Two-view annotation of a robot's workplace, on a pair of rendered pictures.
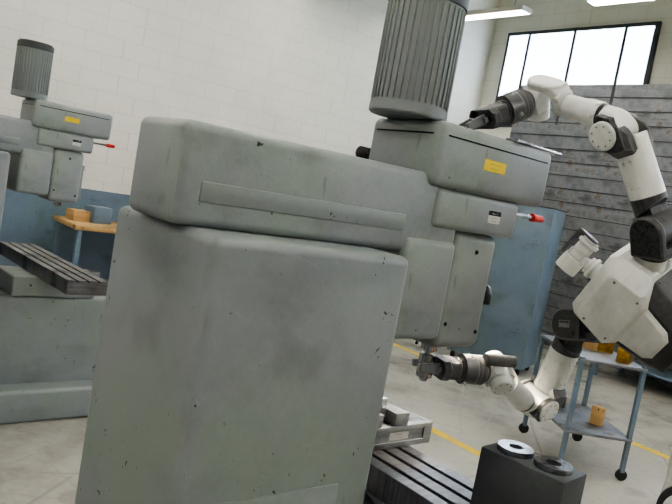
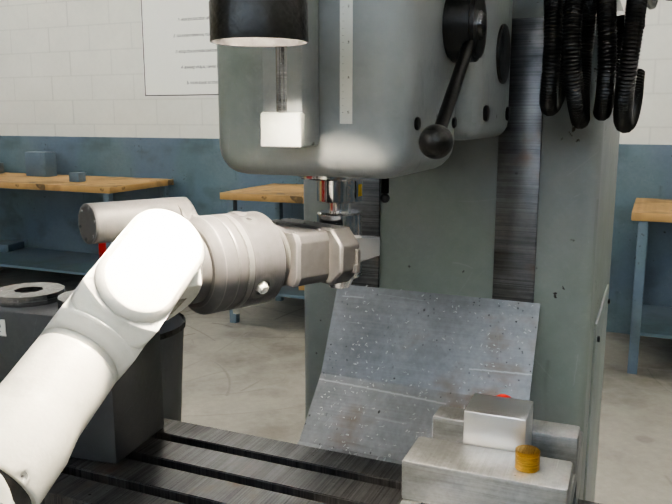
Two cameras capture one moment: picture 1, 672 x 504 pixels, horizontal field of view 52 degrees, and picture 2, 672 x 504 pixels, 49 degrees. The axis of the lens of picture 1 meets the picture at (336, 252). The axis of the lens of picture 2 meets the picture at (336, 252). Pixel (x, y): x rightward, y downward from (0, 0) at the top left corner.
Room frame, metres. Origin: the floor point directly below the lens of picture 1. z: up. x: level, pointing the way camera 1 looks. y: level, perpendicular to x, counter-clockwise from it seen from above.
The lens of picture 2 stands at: (2.62, -0.66, 1.37)
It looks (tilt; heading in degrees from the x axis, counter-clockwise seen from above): 10 degrees down; 153
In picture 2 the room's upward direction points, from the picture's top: straight up
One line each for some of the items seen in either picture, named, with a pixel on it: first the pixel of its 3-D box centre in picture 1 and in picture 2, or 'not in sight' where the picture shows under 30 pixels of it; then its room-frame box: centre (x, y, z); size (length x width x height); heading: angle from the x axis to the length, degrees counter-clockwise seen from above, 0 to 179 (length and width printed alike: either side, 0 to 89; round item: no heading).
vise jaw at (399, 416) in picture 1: (385, 410); (486, 480); (2.11, -0.24, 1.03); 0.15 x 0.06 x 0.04; 41
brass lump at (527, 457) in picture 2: not in sight; (527, 458); (2.14, -0.22, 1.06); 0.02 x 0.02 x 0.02
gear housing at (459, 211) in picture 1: (445, 208); not in sight; (1.92, -0.28, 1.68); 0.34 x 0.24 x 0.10; 130
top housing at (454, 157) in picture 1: (461, 163); not in sight; (1.93, -0.30, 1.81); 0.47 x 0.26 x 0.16; 130
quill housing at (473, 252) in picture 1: (440, 284); (342, 11); (1.94, -0.31, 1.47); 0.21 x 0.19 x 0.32; 40
